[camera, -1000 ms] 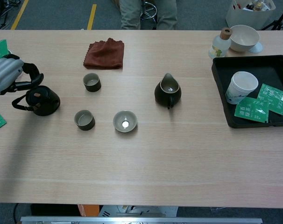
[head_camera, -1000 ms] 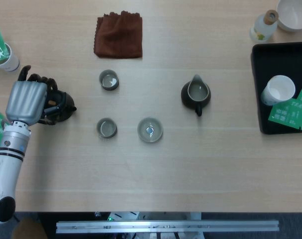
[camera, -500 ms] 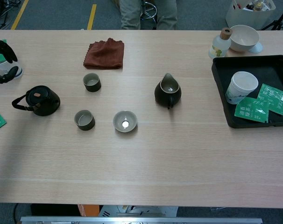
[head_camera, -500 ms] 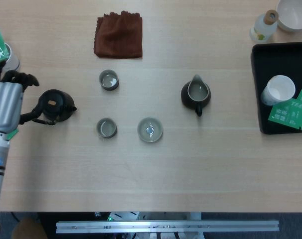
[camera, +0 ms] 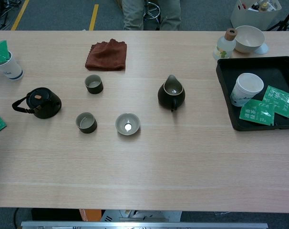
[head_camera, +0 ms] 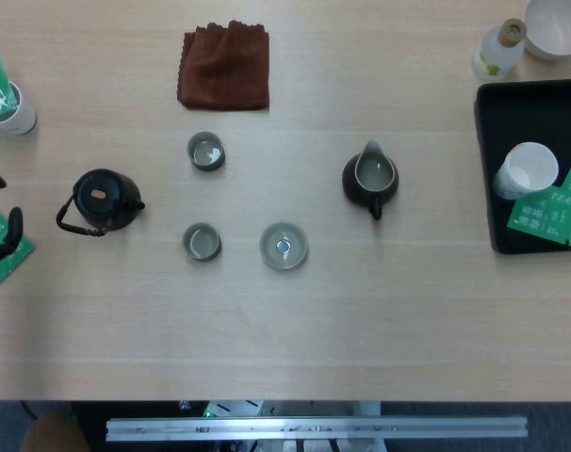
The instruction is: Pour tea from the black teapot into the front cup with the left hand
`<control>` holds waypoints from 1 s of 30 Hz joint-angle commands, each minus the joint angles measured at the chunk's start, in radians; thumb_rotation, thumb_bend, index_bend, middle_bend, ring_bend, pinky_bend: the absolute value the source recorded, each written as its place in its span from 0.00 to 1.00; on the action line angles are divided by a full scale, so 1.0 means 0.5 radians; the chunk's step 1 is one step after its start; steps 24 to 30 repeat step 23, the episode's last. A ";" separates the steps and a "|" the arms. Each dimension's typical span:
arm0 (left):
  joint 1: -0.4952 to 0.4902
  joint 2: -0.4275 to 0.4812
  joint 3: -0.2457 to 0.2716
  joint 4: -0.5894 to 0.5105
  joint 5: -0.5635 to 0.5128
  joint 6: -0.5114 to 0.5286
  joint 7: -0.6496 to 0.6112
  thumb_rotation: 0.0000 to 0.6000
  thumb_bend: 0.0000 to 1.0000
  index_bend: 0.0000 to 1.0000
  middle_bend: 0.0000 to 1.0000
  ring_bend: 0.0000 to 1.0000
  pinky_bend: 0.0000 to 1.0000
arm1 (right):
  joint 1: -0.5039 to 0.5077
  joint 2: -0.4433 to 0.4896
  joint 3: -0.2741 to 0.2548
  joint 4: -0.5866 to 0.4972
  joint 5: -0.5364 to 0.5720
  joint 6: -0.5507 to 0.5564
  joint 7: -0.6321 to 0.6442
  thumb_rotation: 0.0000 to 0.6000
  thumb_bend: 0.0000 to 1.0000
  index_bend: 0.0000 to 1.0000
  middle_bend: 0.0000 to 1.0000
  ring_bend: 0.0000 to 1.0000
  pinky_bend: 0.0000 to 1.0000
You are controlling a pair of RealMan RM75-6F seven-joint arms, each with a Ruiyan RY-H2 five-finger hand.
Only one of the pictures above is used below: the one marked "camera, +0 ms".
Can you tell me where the grey-green ceramic tea strainer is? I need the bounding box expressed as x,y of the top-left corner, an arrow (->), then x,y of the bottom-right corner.
115,113 -> 141,136

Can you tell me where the black equipment stand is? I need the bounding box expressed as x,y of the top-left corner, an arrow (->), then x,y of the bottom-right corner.
0,0 -> 22,29

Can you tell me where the black cast iron teapot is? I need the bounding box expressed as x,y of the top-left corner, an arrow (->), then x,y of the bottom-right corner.
11,87 -> 62,119

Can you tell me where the chrome stool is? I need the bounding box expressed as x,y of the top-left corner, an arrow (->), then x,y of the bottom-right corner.
142,0 -> 161,26

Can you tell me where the beige bowl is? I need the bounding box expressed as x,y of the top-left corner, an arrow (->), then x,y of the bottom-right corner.
234,25 -> 266,53

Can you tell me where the white robot base chassis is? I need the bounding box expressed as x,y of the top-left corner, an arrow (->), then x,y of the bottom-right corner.
100,209 -> 183,222

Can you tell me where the black tripod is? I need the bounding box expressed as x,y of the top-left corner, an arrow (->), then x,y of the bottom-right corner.
266,0 -> 289,31

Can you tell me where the blue-striped white paper cup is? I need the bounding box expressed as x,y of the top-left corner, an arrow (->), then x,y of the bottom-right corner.
0,50 -> 24,81

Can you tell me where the dark ceramic pouring pitcher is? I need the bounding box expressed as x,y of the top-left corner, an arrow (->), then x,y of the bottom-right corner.
157,74 -> 186,112

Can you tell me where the white storage bin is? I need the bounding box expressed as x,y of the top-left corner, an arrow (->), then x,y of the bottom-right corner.
230,0 -> 282,31

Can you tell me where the dark green cylindrical teacup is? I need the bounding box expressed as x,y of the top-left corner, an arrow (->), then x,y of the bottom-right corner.
75,112 -> 98,134
84,74 -> 104,94

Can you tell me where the person in khaki trousers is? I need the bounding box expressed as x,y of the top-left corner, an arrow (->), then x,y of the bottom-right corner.
122,0 -> 182,31

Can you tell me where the black plastic tray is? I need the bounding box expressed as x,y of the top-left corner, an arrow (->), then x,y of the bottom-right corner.
216,56 -> 289,132

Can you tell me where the glass bottle with wooden cap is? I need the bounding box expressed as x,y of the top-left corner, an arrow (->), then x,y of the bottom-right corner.
212,28 -> 237,60

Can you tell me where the brown folded cloth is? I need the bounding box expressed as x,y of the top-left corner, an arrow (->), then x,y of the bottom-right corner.
84,38 -> 128,72

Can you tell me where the green-printed white paper cup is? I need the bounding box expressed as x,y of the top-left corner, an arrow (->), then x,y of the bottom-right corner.
229,73 -> 265,107

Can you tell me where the white saucer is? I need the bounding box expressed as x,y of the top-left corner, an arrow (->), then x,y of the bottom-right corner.
254,42 -> 269,54

